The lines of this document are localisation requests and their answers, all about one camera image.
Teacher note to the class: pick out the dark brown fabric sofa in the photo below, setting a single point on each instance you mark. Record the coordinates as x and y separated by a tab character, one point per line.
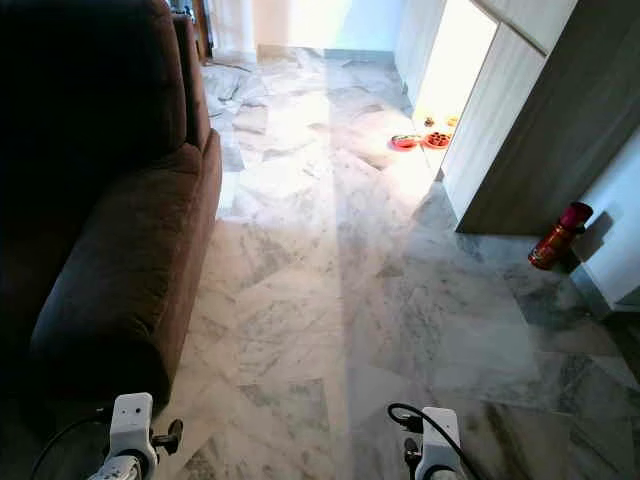
100	200

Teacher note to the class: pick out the red cylindrical canister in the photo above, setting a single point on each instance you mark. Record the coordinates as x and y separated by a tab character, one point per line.
555	243

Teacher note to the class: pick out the grey wood cabinet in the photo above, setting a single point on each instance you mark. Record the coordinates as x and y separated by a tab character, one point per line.
540	150

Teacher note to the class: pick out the white curtain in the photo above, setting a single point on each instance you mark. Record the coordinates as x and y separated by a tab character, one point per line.
233	28

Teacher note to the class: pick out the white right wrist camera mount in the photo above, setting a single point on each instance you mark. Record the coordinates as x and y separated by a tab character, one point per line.
438	440

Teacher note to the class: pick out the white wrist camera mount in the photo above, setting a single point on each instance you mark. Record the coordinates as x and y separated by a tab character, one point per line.
438	440
131	420

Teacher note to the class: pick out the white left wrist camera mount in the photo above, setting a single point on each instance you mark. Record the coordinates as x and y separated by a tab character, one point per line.
131	420

